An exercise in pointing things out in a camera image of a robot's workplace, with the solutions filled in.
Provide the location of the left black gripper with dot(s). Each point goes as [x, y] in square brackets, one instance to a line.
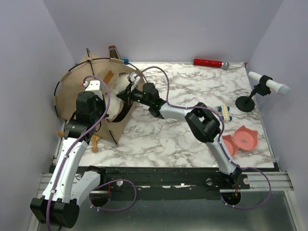
[100, 101]

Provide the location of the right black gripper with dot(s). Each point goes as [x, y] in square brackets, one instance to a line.
[126, 96]

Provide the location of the white fluffy pillow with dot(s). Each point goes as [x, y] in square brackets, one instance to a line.
[117, 104]

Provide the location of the wooden stand frame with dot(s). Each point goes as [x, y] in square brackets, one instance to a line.
[94, 140]

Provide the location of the tan pet tent fabric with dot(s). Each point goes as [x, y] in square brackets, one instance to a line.
[119, 123]

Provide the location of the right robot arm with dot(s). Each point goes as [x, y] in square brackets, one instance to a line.
[200, 119]

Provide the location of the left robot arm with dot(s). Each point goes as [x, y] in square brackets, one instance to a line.
[60, 202]

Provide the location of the pink cat-ear pet bowl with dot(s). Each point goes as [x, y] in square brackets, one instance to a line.
[232, 147]

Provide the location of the blue small toy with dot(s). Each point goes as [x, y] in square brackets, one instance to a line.
[126, 61]

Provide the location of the brown wooden metronome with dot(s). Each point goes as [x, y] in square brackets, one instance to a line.
[113, 53]

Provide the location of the red glitter toy microphone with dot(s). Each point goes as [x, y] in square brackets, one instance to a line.
[211, 63]

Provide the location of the wooden toy car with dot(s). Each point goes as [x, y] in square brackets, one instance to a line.
[224, 110]

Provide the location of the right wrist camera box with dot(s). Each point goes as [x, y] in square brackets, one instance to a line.
[133, 79]

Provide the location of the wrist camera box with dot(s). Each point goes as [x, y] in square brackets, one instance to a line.
[93, 85]
[133, 79]

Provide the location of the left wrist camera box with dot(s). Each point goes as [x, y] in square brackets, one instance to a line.
[93, 85]

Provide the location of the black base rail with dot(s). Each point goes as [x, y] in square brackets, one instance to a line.
[171, 183]

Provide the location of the white microphone on mount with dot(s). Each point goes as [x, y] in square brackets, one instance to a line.
[264, 87]

